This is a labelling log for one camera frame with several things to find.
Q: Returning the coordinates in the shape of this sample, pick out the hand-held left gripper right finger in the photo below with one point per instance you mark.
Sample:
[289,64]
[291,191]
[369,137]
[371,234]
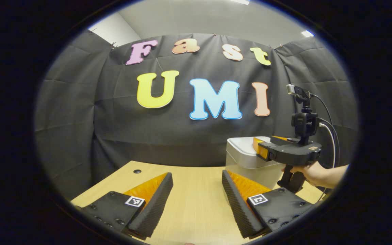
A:
[238,211]

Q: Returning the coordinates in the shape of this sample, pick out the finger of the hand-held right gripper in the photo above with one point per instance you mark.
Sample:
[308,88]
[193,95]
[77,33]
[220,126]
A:
[262,151]
[284,140]

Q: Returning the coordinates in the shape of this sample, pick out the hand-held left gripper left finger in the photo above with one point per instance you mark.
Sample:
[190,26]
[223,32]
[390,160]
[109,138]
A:
[155,207]

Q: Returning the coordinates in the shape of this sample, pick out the white desktop garbage bin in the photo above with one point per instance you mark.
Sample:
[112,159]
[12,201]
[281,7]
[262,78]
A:
[242,153]

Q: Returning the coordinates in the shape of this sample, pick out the wooden desktop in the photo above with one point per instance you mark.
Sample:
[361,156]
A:
[196,190]

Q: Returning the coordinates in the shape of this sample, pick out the black backdrop cloth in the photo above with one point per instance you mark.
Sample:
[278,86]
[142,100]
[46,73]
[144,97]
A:
[182,143]

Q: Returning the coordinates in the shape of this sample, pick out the ceiling light panel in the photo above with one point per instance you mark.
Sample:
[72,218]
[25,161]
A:
[307,33]
[240,1]

